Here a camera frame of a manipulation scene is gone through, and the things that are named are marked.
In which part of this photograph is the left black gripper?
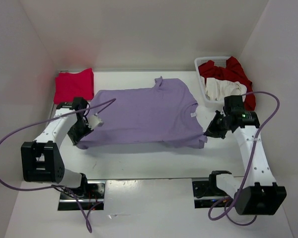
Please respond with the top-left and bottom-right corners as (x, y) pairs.
(67, 119), (93, 145)

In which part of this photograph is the pink t shirt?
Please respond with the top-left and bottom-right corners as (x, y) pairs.
(53, 68), (94, 105)

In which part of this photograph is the lavender t shirt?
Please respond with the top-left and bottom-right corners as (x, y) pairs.
(77, 77), (207, 149)

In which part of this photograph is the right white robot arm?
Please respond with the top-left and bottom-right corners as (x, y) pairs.
(205, 96), (287, 216)

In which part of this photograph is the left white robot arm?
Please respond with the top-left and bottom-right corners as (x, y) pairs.
(21, 97), (93, 198)

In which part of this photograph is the cream white t shirt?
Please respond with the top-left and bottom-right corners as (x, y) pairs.
(205, 77), (247, 101)

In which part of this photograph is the dark red t shirt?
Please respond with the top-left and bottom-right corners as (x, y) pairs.
(194, 57), (253, 110)

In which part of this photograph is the white plastic laundry basket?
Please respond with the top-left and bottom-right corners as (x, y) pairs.
(194, 56), (233, 109)

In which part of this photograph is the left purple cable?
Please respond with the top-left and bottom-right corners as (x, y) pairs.
(0, 98), (117, 234)

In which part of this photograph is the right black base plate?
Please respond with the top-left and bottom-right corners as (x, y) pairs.
(192, 179), (228, 209)

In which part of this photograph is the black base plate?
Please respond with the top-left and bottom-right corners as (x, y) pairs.
(192, 179), (228, 209)
(58, 181), (105, 211)

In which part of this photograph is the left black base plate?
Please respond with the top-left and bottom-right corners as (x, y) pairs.
(58, 181), (105, 211)

